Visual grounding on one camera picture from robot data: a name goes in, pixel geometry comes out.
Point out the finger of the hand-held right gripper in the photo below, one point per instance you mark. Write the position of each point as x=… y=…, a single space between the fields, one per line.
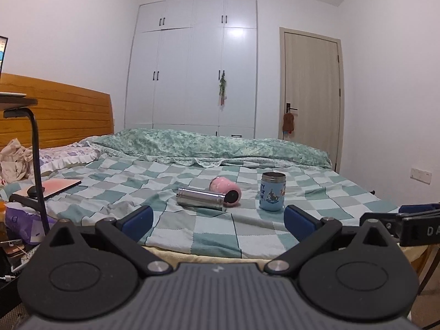
x=378 y=220
x=419 y=208

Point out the black bedside stand table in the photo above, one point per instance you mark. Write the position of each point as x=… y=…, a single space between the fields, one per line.
x=36 y=151

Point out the green floral quilt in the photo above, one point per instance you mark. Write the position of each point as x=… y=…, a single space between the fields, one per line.
x=192 y=146

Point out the pink notebook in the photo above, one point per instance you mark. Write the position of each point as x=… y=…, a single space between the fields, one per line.
x=60 y=185

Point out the bed with checkered sheet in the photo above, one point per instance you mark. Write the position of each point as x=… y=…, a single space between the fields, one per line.
x=213 y=233

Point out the wooden headboard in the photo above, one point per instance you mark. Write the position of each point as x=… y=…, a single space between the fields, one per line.
x=65 y=110

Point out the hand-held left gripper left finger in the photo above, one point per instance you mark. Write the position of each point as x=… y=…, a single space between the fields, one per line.
x=140 y=220

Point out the computer monitor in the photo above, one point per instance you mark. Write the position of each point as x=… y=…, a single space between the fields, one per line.
x=2 y=55

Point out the beige crumpled cloth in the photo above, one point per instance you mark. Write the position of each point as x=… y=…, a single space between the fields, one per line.
x=15 y=161

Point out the pink cup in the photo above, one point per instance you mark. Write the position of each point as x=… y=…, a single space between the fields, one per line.
x=225 y=191

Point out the silver steel cup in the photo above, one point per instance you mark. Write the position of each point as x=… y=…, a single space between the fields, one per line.
x=201 y=200

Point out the purple floral pillow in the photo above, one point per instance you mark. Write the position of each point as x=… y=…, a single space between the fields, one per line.
x=65 y=158

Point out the black computer mouse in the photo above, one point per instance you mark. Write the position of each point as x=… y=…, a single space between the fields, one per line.
x=35 y=191

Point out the purple plastic bag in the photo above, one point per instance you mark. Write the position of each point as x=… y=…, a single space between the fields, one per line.
x=24 y=223

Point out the brown plush toy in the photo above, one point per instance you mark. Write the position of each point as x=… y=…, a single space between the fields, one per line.
x=288 y=123

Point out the blue cartoon print cup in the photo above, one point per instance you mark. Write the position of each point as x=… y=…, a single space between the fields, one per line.
x=272 y=192

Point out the white wall socket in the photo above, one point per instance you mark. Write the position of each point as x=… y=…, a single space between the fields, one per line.
x=420 y=175

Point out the hanging green plant bundle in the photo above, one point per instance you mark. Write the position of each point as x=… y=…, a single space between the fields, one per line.
x=222 y=89

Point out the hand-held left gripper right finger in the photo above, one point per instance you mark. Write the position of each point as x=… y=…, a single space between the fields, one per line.
x=298 y=220

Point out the beige wooden door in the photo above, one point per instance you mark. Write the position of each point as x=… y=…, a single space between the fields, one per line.
x=311 y=99

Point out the white wardrobe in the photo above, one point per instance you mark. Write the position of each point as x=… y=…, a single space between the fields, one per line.
x=192 y=75

